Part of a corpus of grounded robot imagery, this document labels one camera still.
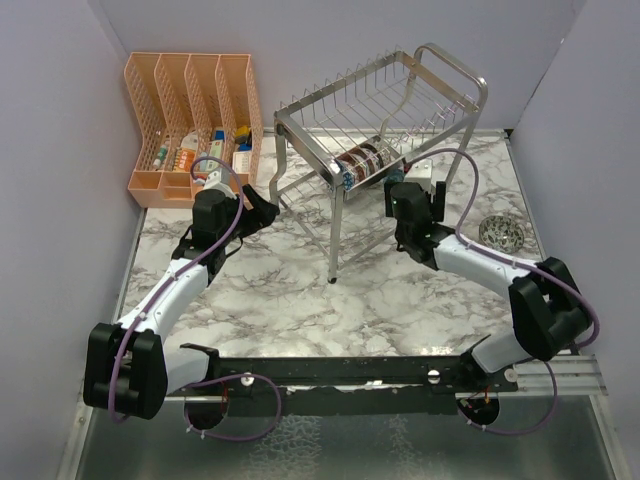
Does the orange plastic file organizer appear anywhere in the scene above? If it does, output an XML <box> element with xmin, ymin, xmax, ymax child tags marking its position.
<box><xmin>124</xmin><ymin>52</ymin><xmax>264</xmax><ymax>208</ymax></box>

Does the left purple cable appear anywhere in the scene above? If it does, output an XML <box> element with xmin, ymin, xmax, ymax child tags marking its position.
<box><xmin>108</xmin><ymin>156</ymin><xmax>283</xmax><ymax>442</ymax></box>

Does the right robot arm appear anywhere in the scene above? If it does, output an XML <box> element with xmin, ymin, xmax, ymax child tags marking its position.
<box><xmin>384</xmin><ymin>181</ymin><xmax>594</xmax><ymax>391</ymax></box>

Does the blue floral bowl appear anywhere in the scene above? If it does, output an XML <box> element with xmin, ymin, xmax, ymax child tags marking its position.
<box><xmin>384</xmin><ymin>169</ymin><xmax>405</xmax><ymax>184</ymax></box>

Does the blue triangle pattern bowl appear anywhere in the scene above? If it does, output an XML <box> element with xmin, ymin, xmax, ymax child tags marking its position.
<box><xmin>341</xmin><ymin>170</ymin><xmax>358</xmax><ymax>192</ymax></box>

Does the pink dotted pattern bowl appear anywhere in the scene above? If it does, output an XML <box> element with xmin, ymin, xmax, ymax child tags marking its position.
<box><xmin>350</xmin><ymin>149</ymin><xmax>374</xmax><ymax>183</ymax></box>

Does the white glue tube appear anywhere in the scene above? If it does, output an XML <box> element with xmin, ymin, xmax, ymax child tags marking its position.
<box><xmin>152</xmin><ymin>141</ymin><xmax>169</xmax><ymax>170</ymax></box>

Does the purple cable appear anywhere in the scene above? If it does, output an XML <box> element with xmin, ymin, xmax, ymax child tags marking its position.
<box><xmin>108</xmin><ymin>156</ymin><xmax>283</xmax><ymax>442</ymax></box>
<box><xmin>409</xmin><ymin>147</ymin><xmax>601</xmax><ymax>434</ymax></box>

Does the green white box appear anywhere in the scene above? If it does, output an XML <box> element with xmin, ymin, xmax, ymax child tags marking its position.
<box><xmin>207</xmin><ymin>128</ymin><xmax>225</xmax><ymax>160</ymax></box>

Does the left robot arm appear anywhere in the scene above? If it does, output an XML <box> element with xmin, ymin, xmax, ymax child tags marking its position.
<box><xmin>83</xmin><ymin>185</ymin><xmax>280</xmax><ymax>422</ymax></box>

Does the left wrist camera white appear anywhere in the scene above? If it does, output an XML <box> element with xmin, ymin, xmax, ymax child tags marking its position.
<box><xmin>194</xmin><ymin>169</ymin><xmax>234</xmax><ymax>196</ymax></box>

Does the red diamond pattern bowl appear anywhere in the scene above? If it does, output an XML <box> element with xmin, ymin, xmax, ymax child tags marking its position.
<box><xmin>335</xmin><ymin>152</ymin><xmax>363</xmax><ymax>175</ymax></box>

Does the brown geometric pattern bowl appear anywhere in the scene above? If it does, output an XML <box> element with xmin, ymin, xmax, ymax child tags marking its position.
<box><xmin>362</xmin><ymin>143</ymin><xmax>385</xmax><ymax>173</ymax></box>

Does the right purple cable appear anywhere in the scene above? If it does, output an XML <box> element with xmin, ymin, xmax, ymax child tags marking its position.
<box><xmin>409</xmin><ymin>147</ymin><xmax>601</xmax><ymax>434</ymax></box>

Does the stainless steel dish rack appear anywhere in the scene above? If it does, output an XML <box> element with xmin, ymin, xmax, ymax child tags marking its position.
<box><xmin>269</xmin><ymin>43</ymin><xmax>488</xmax><ymax>283</ymax></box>

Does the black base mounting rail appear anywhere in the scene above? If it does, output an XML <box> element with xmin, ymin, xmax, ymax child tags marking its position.
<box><xmin>99</xmin><ymin>344</ymin><xmax>521</xmax><ymax>416</ymax></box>

